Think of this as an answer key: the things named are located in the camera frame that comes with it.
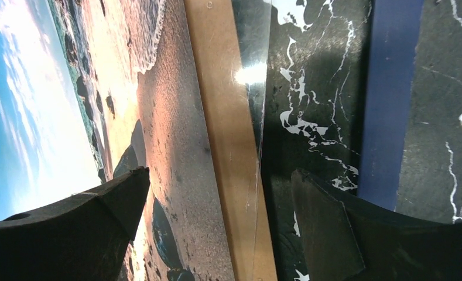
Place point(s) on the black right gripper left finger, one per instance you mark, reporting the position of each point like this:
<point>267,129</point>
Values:
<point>81,237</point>

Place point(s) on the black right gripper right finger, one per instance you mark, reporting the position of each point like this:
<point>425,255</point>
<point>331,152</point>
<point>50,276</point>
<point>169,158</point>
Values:
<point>347,238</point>

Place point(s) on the beach landscape photo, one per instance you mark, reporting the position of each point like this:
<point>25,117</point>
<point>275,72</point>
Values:
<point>90,90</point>

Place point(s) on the blue tape strip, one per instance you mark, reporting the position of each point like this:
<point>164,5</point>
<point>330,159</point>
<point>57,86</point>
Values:
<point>391,63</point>

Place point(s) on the brown fibreboard backing board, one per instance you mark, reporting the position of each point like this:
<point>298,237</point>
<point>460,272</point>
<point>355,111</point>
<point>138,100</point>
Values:
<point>215,46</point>

